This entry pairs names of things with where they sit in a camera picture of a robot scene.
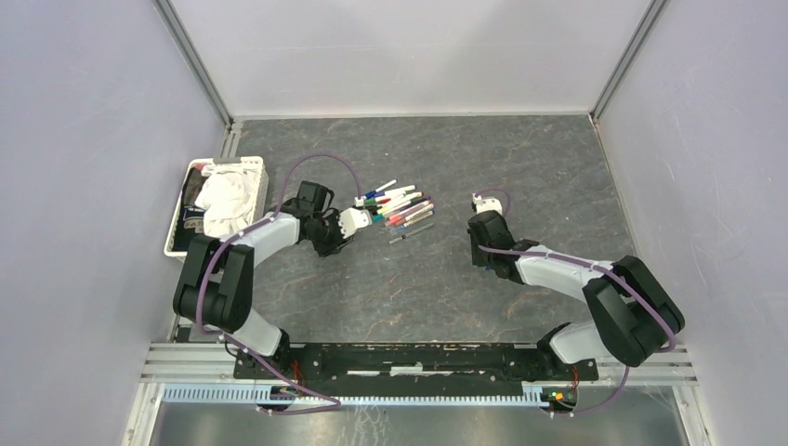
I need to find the white slotted cable duct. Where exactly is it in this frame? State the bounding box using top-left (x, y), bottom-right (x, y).
top-left (161, 384), bottom-right (556, 408)

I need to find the red cap pink marker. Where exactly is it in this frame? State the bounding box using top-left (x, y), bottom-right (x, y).
top-left (385, 201), bottom-right (434, 229)

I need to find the black gel pen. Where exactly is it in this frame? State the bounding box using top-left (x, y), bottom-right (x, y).
top-left (389, 223), bottom-right (434, 244)

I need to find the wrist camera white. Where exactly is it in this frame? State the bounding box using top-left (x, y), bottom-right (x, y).
top-left (338, 196), bottom-right (373, 240)
top-left (471, 193), bottom-right (504, 216)

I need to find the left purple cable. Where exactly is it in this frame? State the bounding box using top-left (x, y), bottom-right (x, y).
top-left (193, 152), bottom-right (364, 416)

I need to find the purple cable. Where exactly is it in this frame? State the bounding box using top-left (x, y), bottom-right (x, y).
top-left (472, 187), bottom-right (678, 418)
top-left (193, 152), bottom-right (364, 416)

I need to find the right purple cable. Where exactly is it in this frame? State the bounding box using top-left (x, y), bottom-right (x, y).
top-left (472, 187), bottom-right (678, 418)

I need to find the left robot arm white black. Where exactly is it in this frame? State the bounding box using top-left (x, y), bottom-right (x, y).
top-left (173, 181), bottom-right (373, 379)

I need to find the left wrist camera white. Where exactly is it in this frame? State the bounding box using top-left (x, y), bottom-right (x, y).
top-left (338, 196), bottom-right (373, 240)

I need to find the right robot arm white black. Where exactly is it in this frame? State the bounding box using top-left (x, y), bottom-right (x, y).
top-left (467, 210), bottom-right (686, 379)

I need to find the white crumpled cloth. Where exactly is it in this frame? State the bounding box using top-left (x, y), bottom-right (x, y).
top-left (195, 165), bottom-right (261, 238)

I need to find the black cap white marker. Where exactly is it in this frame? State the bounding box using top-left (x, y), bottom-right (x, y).
top-left (375, 195), bottom-right (426, 217)

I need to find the red cap white marker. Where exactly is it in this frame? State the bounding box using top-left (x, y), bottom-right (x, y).
top-left (378, 191), bottom-right (423, 213)

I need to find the white plastic basket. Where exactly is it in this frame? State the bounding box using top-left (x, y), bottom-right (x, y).
top-left (164, 156), bottom-right (269, 260)

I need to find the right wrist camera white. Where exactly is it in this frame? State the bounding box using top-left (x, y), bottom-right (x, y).
top-left (471, 193), bottom-right (504, 216)

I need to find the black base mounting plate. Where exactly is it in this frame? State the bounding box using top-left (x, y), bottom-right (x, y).
top-left (270, 343), bottom-right (599, 398)

